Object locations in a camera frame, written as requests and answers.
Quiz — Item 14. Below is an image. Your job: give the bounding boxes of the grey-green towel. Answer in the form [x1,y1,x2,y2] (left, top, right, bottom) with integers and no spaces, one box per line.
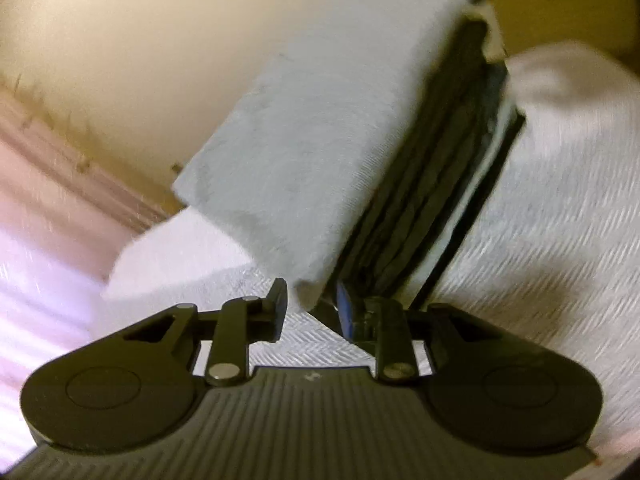
[174,0,468,302]

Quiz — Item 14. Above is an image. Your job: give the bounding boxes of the black folded clothes stack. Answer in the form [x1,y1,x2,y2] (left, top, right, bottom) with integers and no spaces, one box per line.
[322,18,525,301]

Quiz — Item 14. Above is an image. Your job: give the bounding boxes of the pink window curtain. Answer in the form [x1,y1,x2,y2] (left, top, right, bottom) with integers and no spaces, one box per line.
[1,90,179,467]

